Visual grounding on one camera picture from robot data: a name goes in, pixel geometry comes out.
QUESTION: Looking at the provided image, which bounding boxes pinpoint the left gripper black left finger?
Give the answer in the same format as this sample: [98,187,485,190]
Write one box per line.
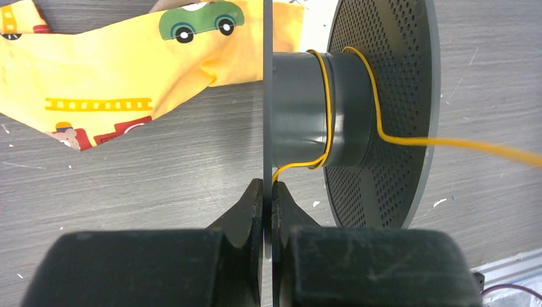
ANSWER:
[22,179,263,306]

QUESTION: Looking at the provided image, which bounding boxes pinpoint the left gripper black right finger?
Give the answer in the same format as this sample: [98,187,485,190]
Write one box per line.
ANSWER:
[272,182,482,306]

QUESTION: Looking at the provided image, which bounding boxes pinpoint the black cable spool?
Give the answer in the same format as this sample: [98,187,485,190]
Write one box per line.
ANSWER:
[263,1,440,257]

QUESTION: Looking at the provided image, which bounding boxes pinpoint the yellow wire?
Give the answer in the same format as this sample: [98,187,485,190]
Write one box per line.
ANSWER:
[272,45,542,185]

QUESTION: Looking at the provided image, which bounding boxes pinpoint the yellow snack bag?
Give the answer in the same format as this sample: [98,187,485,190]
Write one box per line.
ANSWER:
[0,0,306,152]

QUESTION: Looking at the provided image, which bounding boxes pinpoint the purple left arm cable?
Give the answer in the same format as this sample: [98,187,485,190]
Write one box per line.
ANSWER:
[480,283,542,299]

